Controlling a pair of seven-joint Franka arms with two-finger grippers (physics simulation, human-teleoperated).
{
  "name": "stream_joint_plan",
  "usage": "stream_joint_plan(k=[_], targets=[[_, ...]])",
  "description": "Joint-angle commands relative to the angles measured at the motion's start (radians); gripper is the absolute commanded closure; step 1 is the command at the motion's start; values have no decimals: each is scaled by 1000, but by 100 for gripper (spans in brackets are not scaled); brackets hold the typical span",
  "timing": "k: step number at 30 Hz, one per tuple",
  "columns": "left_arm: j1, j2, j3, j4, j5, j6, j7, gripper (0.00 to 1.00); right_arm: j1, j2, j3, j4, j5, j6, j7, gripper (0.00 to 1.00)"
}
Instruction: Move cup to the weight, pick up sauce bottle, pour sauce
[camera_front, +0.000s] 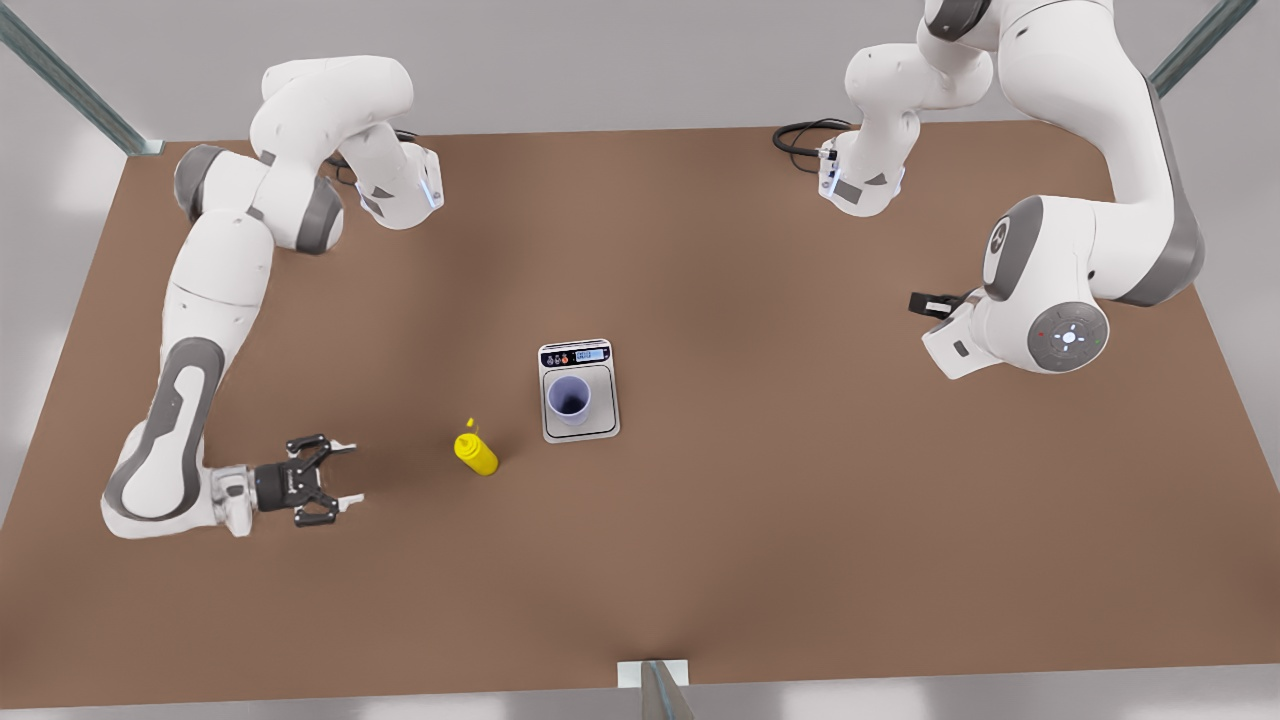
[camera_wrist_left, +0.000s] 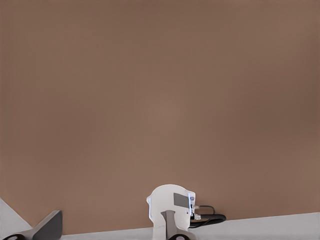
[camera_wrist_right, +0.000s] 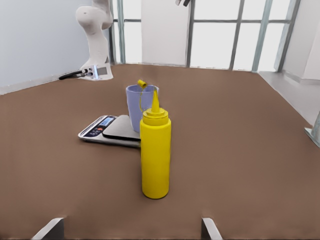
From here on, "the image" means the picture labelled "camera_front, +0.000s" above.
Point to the silver digital kitchen scale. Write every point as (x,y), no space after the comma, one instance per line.
(580,430)

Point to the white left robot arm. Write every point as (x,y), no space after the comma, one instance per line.
(1090,120)

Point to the yellow sauce bottle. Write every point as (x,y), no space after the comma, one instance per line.
(476,452)

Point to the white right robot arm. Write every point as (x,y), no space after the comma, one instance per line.
(200,300)

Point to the lilac cup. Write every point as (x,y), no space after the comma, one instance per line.
(569,398)

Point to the silver frame post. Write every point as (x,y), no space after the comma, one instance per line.
(1200,45)
(662,690)
(70,85)

